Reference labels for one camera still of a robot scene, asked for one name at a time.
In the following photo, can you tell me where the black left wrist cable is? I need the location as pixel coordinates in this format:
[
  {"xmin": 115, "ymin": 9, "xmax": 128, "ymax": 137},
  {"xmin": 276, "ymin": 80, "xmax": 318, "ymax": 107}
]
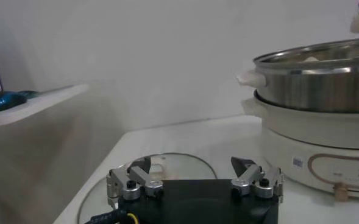
[{"xmin": 84, "ymin": 208, "xmax": 139, "ymax": 224}]

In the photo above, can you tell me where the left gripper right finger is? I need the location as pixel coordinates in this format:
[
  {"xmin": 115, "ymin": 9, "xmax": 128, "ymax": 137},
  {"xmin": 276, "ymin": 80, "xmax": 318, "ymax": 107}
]
[{"xmin": 230, "ymin": 156, "xmax": 285, "ymax": 200}]

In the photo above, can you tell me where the cream electric cooker base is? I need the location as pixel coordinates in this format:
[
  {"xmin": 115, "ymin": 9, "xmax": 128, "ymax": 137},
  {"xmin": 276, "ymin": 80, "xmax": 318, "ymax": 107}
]
[{"xmin": 241, "ymin": 91, "xmax": 359, "ymax": 202}]

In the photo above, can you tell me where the white side table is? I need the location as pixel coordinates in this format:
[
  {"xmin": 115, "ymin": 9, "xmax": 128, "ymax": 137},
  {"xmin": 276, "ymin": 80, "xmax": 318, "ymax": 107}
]
[{"xmin": 0, "ymin": 83, "xmax": 90, "ymax": 128}]

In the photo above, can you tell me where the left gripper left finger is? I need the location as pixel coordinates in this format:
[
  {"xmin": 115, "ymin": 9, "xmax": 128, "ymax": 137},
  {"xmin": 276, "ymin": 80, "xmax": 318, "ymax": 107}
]
[{"xmin": 105, "ymin": 156, "xmax": 165, "ymax": 211}]

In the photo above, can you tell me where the stainless steel steamer basket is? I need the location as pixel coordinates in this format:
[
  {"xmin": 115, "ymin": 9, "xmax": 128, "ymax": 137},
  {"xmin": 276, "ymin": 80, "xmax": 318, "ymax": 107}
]
[{"xmin": 236, "ymin": 36, "xmax": 359, "ymax": 114}]

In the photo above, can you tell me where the round glass pot lid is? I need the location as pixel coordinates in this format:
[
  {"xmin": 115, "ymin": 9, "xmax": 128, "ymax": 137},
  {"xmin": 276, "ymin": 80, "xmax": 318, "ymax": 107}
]
[{"xmin": 78, "ymin": 152, "xmax": 218, "ymax": 224}]

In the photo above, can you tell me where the blue computer mouse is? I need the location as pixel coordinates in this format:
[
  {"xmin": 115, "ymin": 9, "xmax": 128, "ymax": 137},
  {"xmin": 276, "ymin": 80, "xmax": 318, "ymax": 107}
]
[{"xmin": 0, "ymin": 91, "xmax": 27, "ymax": 115}]

